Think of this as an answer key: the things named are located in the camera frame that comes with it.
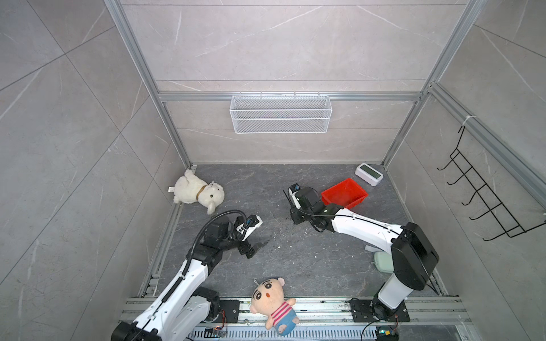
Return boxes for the red-handled screwdriver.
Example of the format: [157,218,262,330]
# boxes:
[282,190,292,208]

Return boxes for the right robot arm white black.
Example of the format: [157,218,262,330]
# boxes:
[285,183,439,321]

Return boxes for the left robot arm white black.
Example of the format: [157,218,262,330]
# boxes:
[111,210,264,340]

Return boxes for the red plastic bin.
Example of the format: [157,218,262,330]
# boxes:
[321,178,368,209]

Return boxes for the white plush lamb toy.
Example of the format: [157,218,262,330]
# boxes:
[168,169,225,215]

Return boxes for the cartoon boy plush doll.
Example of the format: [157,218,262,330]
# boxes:
[250,277,299,336]

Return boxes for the white digital clock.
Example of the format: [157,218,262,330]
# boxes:
[355,163,384,187]

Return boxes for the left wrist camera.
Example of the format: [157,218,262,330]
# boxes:
[238,215,262,235]

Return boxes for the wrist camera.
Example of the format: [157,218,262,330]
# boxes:
[289,183,301,195]
[238,215,262,235]

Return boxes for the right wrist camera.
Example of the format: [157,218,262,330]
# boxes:
[289,183,301,195]

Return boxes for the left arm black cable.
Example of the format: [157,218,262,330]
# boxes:
[181,209,249,277]

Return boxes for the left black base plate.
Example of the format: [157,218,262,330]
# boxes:
[204,300,240,324]

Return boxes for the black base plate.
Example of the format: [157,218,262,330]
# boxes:
[348,298,410,323]
[204,300,240,324]

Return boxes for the aluminium rail frame front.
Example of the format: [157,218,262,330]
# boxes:
[117,297,474,341]

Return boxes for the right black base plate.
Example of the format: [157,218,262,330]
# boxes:
[348,298,410,323]

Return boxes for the white wire mesh basket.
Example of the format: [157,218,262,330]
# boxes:
[230,95,333,134]

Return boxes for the black wire hook rack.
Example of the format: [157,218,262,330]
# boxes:
[437,126,545,242]

